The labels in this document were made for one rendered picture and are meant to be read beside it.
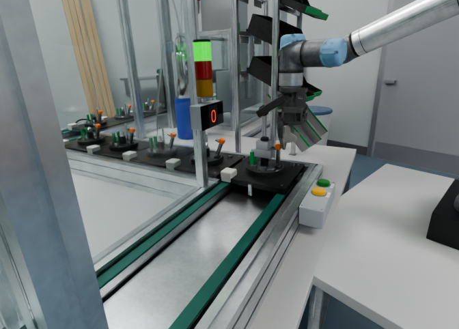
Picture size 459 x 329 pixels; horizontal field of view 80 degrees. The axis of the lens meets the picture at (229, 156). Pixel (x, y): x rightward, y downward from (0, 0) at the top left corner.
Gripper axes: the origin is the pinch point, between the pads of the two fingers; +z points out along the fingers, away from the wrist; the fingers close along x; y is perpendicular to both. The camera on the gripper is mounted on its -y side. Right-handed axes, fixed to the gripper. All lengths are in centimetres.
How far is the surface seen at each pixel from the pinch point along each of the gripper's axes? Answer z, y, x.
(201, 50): -31.6, -17.0, -21.1
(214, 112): -13.8, -15.6, -18.6
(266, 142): -1.0, -4.9, -2.2
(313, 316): 69, 16, -2
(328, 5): -95, -55, 356
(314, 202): 11.3, 15.1, -14.9
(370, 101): 31, 15, 332
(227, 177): 10.0, -15.7, -12.0
